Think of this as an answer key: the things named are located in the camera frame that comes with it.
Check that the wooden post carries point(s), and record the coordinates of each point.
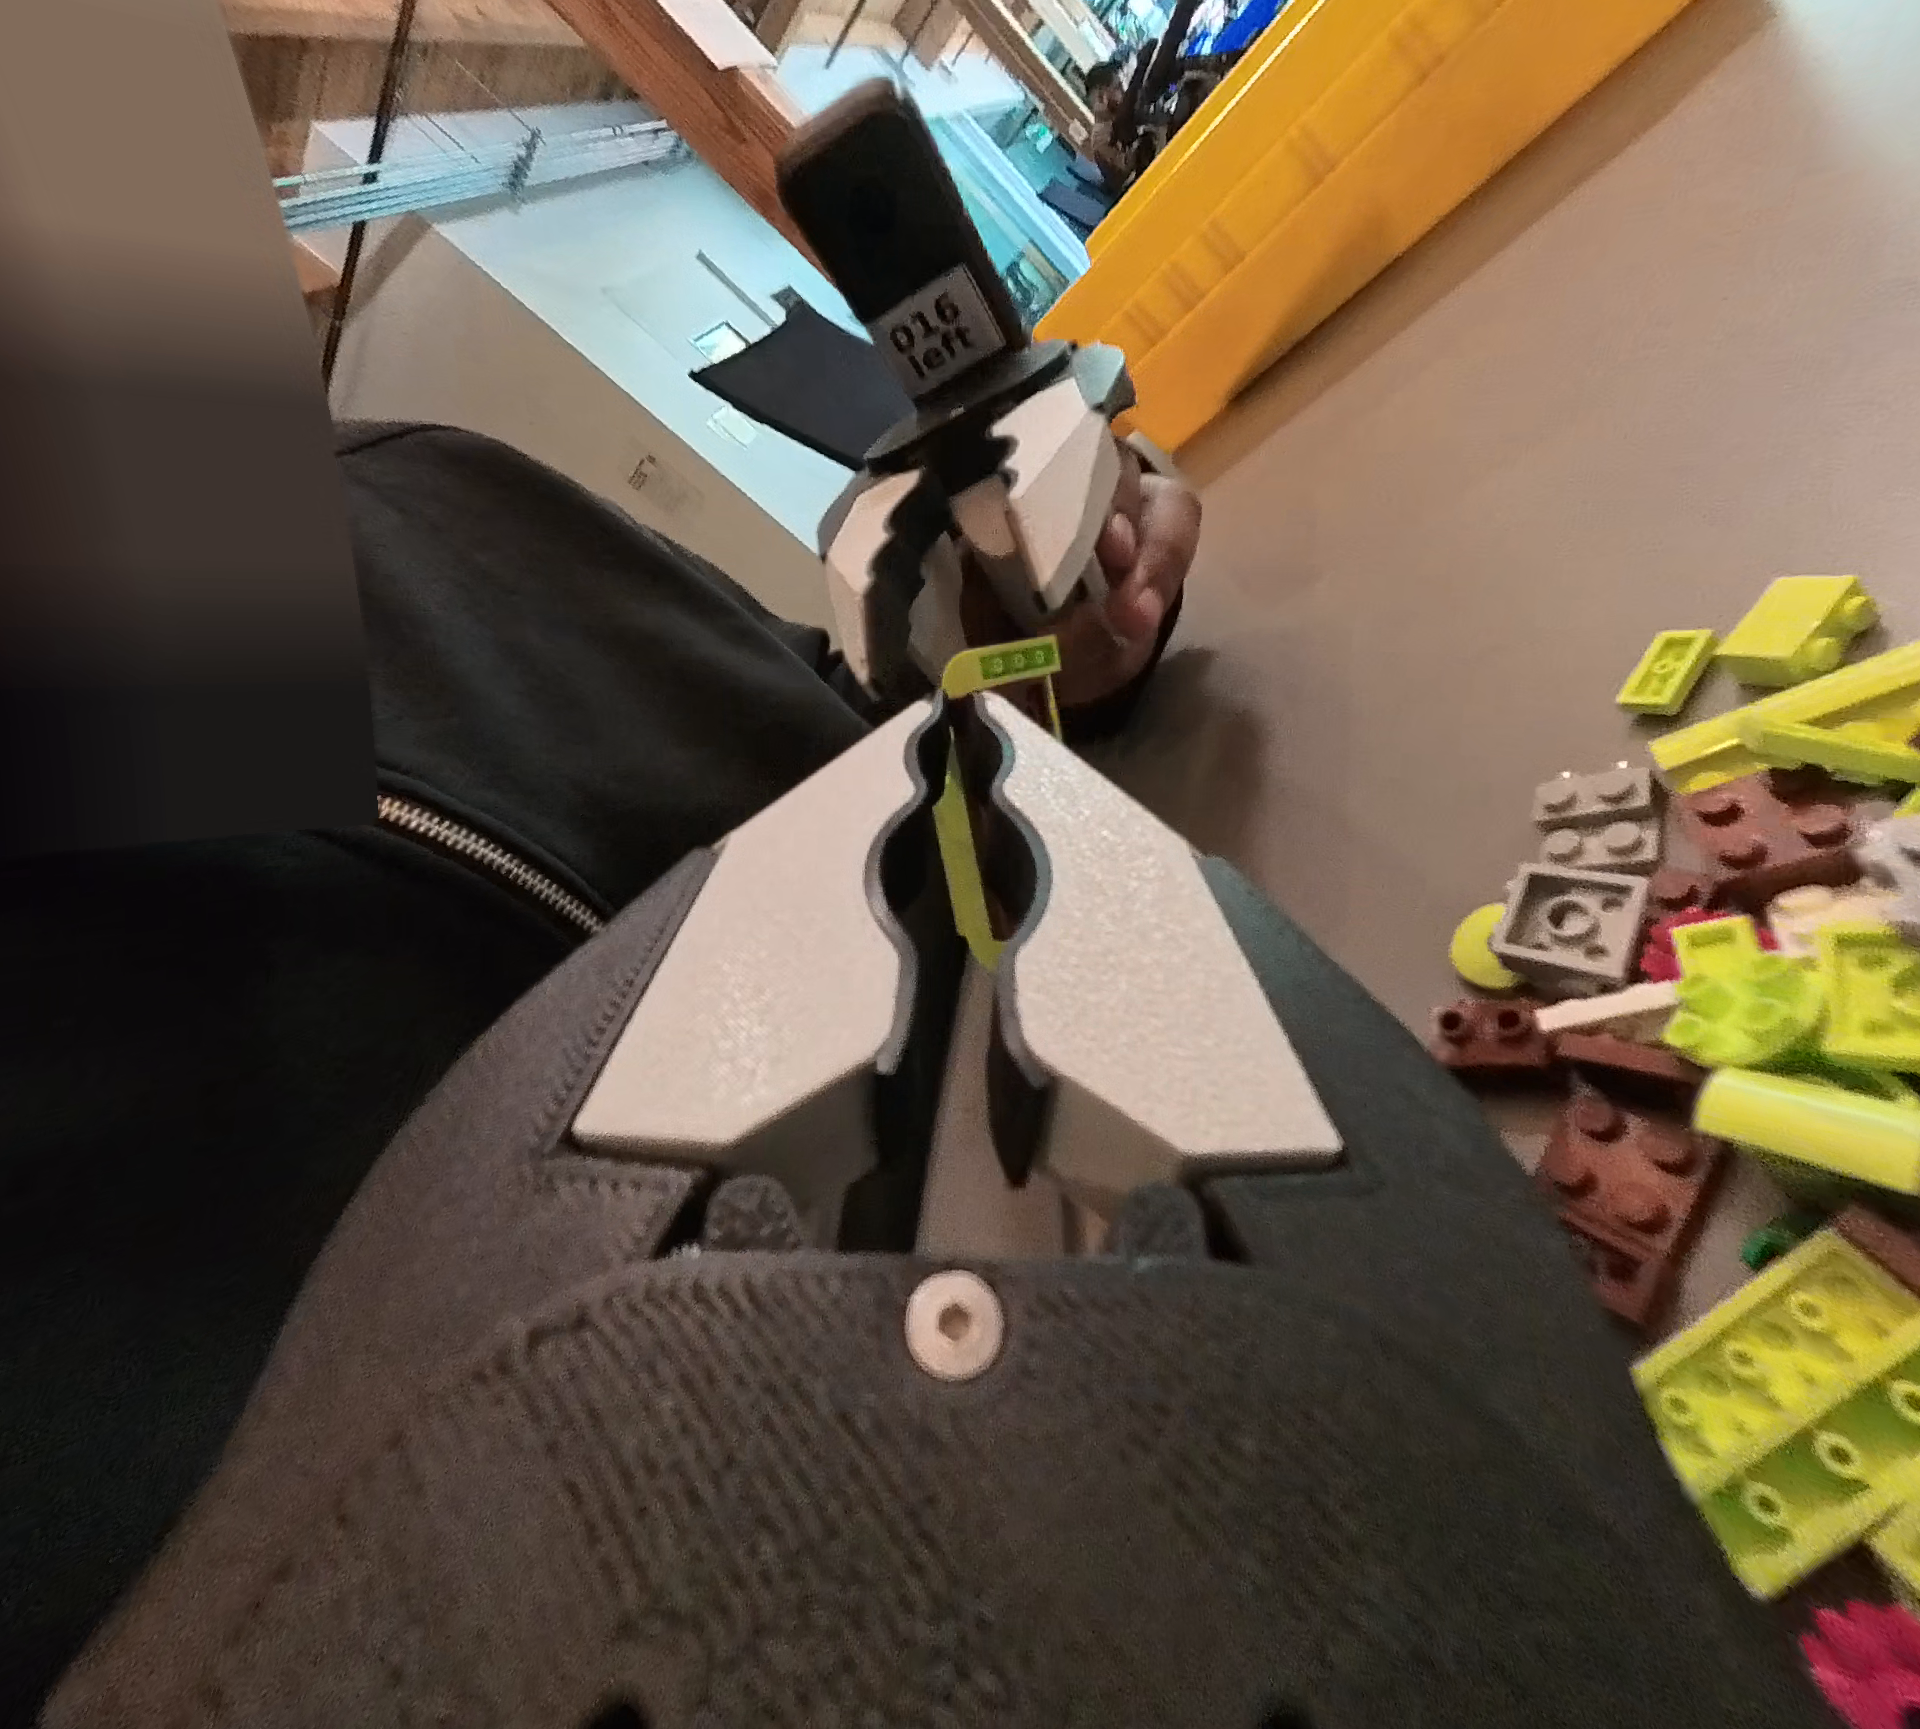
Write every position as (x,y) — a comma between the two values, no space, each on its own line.
(630,4)

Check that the person's left hand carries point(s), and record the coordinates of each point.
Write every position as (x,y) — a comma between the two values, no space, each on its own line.
(1155,560)

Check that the black office chair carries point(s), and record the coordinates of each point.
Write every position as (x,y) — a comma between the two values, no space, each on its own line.
(810,388)

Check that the yellow plastic bin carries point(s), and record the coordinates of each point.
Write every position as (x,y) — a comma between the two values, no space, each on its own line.
(1424,65)

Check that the lime and brown brick assembly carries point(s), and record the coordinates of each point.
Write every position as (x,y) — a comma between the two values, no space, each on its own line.
(1020,662)

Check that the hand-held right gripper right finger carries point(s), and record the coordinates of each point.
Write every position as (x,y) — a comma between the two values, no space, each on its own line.
(1170,1009)

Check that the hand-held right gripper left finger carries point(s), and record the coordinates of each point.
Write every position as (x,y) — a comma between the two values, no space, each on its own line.
(751,1009)

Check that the pile of toy bricks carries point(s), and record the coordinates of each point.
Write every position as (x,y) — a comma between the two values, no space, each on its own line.
(1725,1009)

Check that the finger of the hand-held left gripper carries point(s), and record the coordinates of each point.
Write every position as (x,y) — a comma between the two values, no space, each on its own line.
(854,575)
(1058,486)

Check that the person's left forearm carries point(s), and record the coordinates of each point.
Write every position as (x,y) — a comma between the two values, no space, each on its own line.
(601,650)

